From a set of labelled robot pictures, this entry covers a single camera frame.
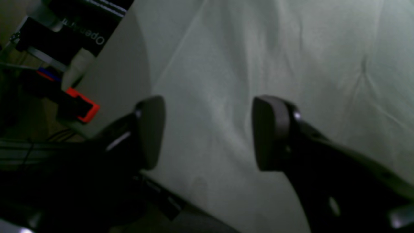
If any green table cloth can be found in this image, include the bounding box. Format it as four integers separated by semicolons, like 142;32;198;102
74;0;414;233

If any black labelled equipment box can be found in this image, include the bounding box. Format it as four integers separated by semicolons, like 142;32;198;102
19;0;134;56

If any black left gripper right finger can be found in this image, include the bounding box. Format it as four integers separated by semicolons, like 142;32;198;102
252;95;414;233

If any red black side clamp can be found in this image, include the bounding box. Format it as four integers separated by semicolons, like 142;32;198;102
58;88;100;124

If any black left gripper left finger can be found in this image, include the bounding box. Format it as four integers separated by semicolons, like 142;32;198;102
0;96;166;233

